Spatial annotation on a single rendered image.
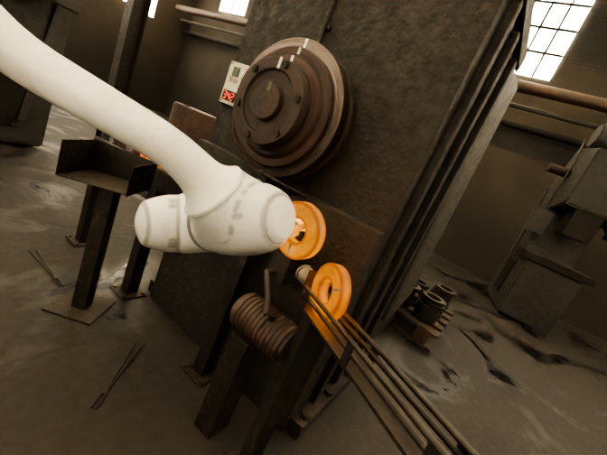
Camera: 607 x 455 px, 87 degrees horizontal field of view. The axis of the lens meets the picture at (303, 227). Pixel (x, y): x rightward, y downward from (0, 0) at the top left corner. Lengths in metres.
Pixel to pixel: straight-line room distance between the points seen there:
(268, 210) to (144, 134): 0.18
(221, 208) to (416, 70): 0.89
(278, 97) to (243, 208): 0.69
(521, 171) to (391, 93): 6.00
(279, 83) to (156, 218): 0.69
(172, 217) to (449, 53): 0.94
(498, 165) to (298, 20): 5.99
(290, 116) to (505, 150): 6.30
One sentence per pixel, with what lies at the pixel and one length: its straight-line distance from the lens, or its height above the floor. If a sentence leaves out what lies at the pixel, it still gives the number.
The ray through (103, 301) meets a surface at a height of 0.01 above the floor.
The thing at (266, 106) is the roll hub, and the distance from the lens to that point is 1.09.
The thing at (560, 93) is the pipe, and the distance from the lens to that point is 6.62.
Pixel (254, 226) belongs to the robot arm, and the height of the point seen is 0.92.
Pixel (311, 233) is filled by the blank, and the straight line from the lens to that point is 0.80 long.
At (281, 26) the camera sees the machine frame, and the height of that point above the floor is 1.42.
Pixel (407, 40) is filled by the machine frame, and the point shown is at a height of 1.46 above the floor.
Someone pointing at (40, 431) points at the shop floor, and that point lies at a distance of 1.34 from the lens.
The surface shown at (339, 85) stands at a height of 1.24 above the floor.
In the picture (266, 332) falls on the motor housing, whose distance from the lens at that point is 0.99.
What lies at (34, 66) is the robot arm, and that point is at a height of 1.00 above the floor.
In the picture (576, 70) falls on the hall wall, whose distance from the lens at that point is 7.54.
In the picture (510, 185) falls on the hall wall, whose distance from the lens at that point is 7.03.
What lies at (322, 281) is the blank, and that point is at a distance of 0.90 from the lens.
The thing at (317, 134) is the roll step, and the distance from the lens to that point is 1.05.
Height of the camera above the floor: 1.05
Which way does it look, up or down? 14 degrees down
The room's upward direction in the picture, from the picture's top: 23 degrees clockwise
